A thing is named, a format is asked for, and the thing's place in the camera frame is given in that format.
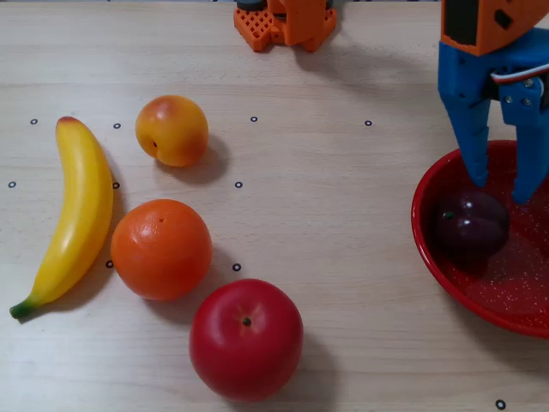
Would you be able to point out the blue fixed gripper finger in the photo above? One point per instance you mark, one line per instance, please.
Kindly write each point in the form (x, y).
(474, 141)

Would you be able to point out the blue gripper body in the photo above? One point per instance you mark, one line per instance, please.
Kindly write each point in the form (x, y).
(465, 92)

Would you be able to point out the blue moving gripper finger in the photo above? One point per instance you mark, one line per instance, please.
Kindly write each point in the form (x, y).
(532, 146)

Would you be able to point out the dark purple plum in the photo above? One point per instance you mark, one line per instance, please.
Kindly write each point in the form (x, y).
(472, 232)

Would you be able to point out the orange robot base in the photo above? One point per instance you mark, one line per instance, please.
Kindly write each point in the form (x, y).
(300, 23)

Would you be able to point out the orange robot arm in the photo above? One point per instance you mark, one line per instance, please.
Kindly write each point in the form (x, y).
(484, 21)

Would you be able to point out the red speckled bowl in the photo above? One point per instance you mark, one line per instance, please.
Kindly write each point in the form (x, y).
(506, 292)

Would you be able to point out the dark grey table clamp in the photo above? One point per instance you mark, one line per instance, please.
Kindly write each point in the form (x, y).
(249, 4)

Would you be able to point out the yellow orange peach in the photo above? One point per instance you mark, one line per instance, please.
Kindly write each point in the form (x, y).
(171, 131)

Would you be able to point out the red apple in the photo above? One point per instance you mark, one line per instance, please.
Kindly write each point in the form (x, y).
(246, 339)

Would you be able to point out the orange fruit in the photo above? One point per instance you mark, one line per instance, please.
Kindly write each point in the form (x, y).
(161, 249)

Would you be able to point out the yellow banana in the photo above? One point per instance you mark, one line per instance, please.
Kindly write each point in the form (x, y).
(81, 206)

